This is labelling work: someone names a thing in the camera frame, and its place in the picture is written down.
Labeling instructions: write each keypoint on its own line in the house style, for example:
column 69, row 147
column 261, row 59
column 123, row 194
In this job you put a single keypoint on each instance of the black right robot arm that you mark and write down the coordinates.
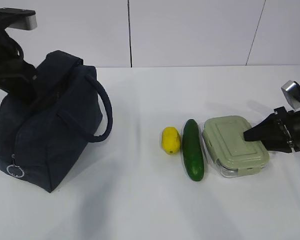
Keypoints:
column 279, row 132

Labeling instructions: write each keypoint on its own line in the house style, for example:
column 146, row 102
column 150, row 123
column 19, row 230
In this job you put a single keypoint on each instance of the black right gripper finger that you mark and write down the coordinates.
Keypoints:
column 268, row 130
column 277, row 146

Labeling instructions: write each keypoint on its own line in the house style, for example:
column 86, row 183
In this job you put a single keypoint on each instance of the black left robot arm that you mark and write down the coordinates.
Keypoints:
column 9, row 47

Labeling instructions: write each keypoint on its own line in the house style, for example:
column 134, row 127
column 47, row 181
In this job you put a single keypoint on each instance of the glass container with green lid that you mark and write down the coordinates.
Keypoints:
column 233, row 156

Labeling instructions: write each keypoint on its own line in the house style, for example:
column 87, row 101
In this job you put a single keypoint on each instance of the yellow lemon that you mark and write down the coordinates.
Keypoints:
column 170, row 140

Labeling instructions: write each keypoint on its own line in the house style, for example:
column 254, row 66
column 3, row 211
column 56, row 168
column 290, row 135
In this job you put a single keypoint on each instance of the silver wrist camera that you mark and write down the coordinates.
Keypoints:
column 18, row 18
column 291, row 92

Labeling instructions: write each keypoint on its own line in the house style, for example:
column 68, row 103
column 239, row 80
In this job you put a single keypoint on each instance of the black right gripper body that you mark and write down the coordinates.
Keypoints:
column 286, row 124

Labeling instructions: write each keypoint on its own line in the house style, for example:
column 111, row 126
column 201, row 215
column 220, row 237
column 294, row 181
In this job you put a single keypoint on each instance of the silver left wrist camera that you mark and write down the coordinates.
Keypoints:
column 18, row 18

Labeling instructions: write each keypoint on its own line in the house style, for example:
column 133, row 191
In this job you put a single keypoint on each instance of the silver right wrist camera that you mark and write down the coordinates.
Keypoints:
column 291, row 92

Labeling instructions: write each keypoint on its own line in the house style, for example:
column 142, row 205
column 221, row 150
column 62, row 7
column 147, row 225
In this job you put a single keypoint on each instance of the green cucumber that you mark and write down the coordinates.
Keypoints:
column 192, row 152

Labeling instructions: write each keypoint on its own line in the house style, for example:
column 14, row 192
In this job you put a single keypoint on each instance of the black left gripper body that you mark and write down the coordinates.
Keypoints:
column 17, row 78

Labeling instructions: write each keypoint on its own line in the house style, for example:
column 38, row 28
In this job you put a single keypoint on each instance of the dark navy fabric lunch bag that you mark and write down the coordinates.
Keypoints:
column 40, row 142

